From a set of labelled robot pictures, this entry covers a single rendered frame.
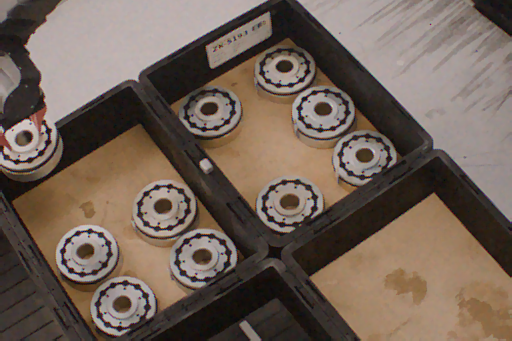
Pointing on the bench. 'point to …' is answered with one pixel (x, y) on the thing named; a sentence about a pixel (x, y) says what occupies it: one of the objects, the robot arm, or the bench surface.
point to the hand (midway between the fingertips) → (22, 135)
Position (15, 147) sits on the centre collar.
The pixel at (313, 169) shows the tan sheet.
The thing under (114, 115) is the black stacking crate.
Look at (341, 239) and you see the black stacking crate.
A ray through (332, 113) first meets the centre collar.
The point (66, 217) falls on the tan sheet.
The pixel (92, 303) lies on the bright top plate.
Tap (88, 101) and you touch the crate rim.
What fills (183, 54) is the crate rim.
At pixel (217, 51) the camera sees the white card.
